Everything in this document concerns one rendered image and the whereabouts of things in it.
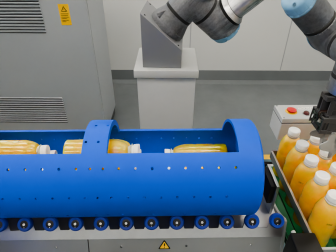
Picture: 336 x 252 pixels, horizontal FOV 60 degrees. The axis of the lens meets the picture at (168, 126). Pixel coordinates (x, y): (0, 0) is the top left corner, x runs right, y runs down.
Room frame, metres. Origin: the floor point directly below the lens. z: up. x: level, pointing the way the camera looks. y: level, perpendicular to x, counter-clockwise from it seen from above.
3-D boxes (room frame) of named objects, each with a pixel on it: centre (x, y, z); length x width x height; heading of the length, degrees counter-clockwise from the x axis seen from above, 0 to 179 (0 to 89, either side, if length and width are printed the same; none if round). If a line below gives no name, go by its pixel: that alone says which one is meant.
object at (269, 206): (0.65, -0.32, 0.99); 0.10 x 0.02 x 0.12; 1
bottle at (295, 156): (0.74, -0.44, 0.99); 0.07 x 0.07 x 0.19
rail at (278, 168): (0.65, -0.40, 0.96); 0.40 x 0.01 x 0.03; 1
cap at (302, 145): (0.74, -0.44, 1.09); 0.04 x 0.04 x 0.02
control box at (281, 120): (0.94, -0.52, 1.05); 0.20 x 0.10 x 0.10; 91
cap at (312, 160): (0.67, -0.44, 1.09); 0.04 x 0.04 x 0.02
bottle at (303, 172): (0.67, -0.44, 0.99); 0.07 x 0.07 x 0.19
